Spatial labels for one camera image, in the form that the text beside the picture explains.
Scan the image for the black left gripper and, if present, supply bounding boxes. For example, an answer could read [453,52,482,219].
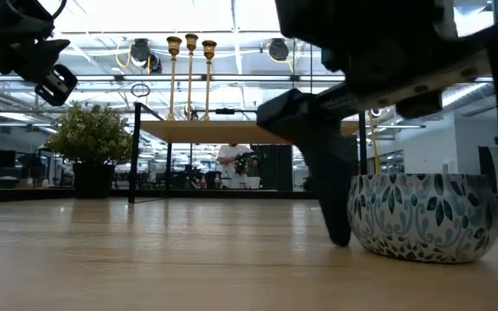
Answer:
[0,0,72,83]

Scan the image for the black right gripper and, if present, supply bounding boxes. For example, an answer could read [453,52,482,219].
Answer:
[274,0,492,120]

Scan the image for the white teal patterned bowl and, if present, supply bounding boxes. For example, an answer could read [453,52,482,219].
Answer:
[346,172,498,265]

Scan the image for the medium brass candlestick holder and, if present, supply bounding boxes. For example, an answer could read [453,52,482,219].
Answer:
[165,35,183,122]

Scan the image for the tall brass candlestick holder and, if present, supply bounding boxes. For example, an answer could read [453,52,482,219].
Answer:
[183,33,200,121]

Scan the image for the short brass candlestick holder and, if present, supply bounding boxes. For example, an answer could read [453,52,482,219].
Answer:
[201,39,218,122]

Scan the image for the black cabinet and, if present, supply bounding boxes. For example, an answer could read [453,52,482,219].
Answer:
[252,144,294,193]

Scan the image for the green artificial plant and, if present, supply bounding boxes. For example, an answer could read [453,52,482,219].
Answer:
[44,100,134,166]

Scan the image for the person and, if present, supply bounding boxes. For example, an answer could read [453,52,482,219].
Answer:
[215,143,255,190]

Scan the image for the black plant pot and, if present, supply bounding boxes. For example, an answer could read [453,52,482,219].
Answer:
[72,162,116,200]

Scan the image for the long ceiling light bar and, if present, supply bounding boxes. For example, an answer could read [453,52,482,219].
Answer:
[0,73,348,84]

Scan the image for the yellow hanging cable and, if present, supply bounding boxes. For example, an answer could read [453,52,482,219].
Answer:
[367,111,382,175]

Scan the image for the silver ventilation duct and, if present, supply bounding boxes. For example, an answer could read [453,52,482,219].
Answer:
[441,83,492,109]

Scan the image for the black left camera cable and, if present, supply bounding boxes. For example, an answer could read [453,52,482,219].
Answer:
[49,0,68,22]

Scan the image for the hanging wire loop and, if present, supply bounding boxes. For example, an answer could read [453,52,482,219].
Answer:
[130,82,152,98]

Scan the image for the black ceiling cable reel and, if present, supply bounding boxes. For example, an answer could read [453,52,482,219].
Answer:
[146,52,163,74]
[266,37,291,62]
[129,37,152,64]

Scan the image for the wooden shelf black metal frame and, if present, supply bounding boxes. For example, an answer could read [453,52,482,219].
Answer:
[127,101,368,204]

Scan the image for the black rig frame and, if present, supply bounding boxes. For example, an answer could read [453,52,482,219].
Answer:
[0,186,319,205]

